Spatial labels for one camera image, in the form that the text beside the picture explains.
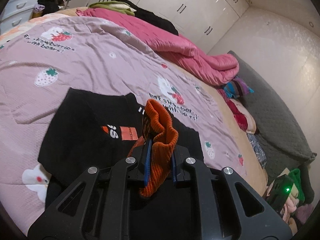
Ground striped multicolour cloth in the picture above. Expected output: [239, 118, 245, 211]
[223, 76, 254, 99]

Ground black sweatshirt with orange cuffs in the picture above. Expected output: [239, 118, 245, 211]
[38, 89, 225, 239]

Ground white chest of drawers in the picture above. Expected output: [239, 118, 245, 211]
[1, 0, 37, 35]

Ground grey quilted floor mat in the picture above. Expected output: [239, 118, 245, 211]
[228, 50, 317, 181]

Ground green cloth on floor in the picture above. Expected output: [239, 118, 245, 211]
[288, 168, 305, 204]

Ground black garment on bed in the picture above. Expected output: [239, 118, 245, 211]
[112, 0, 179, 36]

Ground lilac strawberry print bedspread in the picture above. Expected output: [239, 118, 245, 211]
[1, 15, 268, 234]

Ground red patterned cloth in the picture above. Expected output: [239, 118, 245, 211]
[217, 88, 248, 131]

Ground green garment on bed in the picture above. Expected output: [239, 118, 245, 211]
[89, 1, 136, 16]

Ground white built-in wardrobe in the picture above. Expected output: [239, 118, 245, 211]
[86, 0, 251, 54]

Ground pink quilted blanket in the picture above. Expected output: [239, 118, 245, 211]
[76, 8, 240, 86]

